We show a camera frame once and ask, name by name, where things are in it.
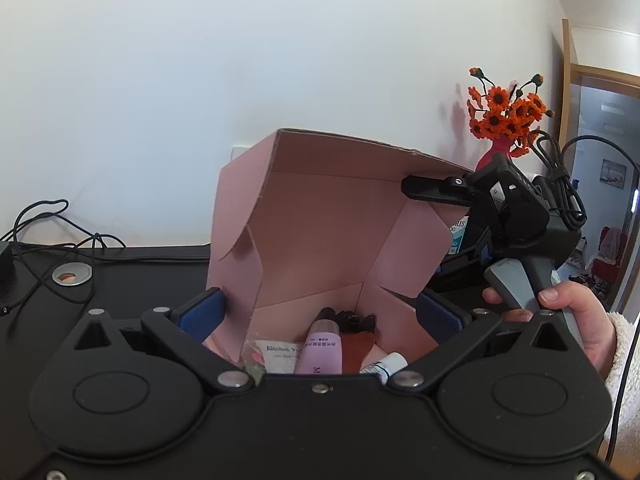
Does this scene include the white small tube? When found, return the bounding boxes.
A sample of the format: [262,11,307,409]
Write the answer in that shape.
[360,352,408,379]

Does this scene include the red gua sha tool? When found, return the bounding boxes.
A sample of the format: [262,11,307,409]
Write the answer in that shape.
[341,332,386,375]

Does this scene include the alcohol pad packet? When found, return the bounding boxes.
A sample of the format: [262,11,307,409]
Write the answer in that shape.
[243,339,302,375]

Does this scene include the pink cosmetic tube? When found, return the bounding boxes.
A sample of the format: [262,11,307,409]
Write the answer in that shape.
[295,320,343,375]

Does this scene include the pink cardboard box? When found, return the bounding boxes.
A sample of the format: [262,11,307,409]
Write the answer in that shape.
[206,129,464,363]

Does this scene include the white fuzzy sleeve forearm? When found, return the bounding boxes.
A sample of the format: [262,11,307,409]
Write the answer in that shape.
[605,313,640,452]

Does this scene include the person's right hand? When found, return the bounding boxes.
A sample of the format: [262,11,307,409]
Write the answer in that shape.
[482,280,618,376]

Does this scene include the brown fish oil bottle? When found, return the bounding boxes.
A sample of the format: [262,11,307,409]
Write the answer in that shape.
[448,214,469,256]

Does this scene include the black hair clip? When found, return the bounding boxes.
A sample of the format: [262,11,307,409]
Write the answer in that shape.
[316,307,376,334]

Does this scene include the red vase orange flowers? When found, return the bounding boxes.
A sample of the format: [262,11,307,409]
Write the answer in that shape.
[466,67,554,170]

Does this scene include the round metal desk grommet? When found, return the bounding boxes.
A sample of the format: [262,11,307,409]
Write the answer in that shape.
[51,261,93,287]

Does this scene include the black power cable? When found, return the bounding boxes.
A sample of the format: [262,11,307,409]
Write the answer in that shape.
[0,198,212,331]

